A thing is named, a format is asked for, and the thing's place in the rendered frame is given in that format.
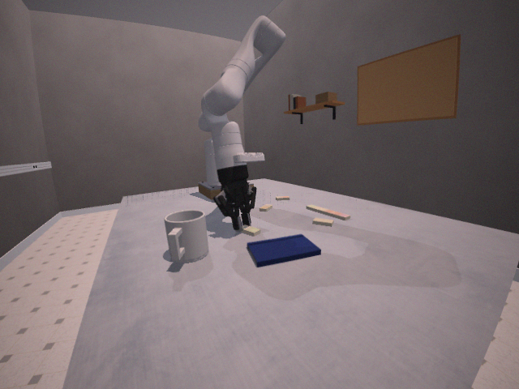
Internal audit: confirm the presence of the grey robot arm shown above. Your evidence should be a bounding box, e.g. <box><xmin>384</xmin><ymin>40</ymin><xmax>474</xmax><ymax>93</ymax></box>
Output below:
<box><xmin>199</xmin><ymin>15</ymin><xmax>285</xmax><ymax>186</ymax></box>

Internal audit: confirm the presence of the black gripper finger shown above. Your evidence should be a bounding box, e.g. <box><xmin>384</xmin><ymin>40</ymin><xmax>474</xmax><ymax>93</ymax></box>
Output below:
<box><xmin>240</xmin><ymin>186</ymin><xmax>256</xmax><ymax>226</ymax></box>
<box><xmin>213</xmin><ymin>188</ymin><xmax>242</xmax><ymax>232</ymax></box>

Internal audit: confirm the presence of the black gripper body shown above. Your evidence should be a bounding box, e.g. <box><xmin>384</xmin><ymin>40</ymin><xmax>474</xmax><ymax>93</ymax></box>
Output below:
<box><xmin>217</xmin><ymin>165</ymin><xmax>249</xmax><ymax>203</ymax></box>

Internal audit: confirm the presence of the grey cup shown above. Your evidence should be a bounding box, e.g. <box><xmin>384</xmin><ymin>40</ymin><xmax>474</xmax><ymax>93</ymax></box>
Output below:
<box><xmin>165</xmin><ymin>210</ymin><xmax>208</xmax><ymax>263</ymax></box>

